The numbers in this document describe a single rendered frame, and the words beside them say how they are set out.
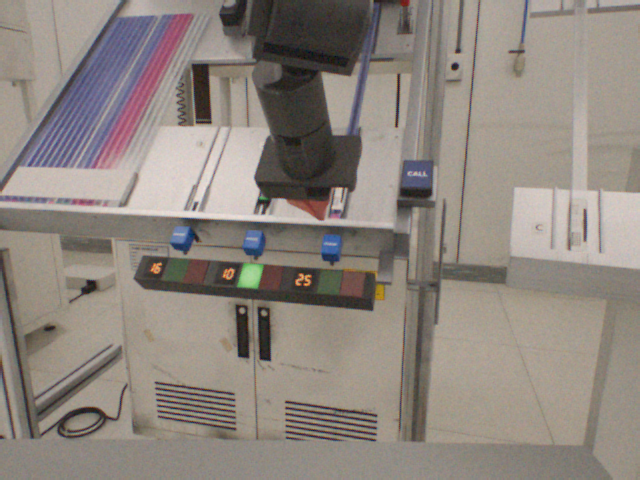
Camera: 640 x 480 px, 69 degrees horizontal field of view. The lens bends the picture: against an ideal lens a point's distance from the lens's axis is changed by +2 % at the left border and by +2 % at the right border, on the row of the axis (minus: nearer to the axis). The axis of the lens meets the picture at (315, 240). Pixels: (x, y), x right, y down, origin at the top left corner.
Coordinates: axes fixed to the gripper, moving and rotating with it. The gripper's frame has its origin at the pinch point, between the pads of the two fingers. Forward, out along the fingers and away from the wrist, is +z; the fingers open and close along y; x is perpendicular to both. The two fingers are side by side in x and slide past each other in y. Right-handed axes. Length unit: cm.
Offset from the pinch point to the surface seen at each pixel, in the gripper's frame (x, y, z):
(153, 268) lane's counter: 4.0, 25.5, 10.2
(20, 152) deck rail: -15, 58, 8
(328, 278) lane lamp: 3.3, 0.1, 10.2
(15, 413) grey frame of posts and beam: 22, 61, 38
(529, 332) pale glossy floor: -55, -55, 153
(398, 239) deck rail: -3.0, -8.5, 9.4
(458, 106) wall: -162, -23, 126
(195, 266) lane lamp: 3.1, 19.2, 10.1
